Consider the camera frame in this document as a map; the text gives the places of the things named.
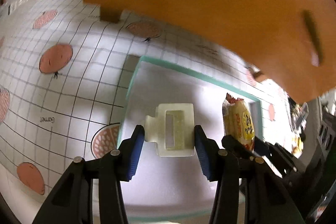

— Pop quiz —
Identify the yellow snack packet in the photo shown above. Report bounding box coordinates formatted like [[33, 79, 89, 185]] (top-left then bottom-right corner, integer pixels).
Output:
[[222, 93, 255, 152]]

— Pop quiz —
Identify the wooden drawer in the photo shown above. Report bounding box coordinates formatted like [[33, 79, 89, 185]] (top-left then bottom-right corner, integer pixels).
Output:
[[82, 0, 336, 104]]

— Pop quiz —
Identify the wooden nightstand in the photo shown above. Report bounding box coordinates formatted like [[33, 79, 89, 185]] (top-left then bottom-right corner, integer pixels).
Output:
[[82, 0, 336, 104]]

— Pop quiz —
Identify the white teal-rimmed tray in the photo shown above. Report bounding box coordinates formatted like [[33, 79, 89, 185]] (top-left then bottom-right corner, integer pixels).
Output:
[[118, 56, 263, 222]]

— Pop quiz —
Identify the smartphone on stand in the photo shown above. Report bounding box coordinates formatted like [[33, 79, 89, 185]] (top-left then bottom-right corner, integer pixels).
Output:
[[294, 102, 309, 130]]

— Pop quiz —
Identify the clear plastic bag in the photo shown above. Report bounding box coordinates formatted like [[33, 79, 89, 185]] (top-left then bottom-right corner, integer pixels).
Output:
[[1, 0, 29, 20]]

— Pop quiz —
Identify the fruit pattern tablecloth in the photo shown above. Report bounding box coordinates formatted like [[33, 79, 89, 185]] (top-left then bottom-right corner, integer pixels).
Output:
[[1, 0, 295, 196]]

